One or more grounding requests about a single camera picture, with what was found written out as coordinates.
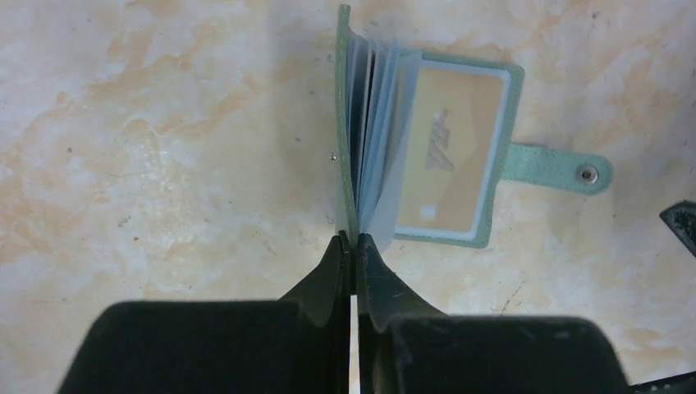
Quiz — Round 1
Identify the gold card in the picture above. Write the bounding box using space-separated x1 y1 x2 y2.
396 63 510 240

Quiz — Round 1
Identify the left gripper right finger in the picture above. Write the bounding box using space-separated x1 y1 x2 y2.
355 234 630 393

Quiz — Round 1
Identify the green card holder wallet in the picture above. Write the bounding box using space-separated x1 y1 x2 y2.
335 4 613 250

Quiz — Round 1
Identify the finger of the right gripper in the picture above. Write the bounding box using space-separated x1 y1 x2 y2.
659 200 696 257

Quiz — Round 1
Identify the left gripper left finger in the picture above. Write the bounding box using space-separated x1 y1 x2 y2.
59 232 350 393

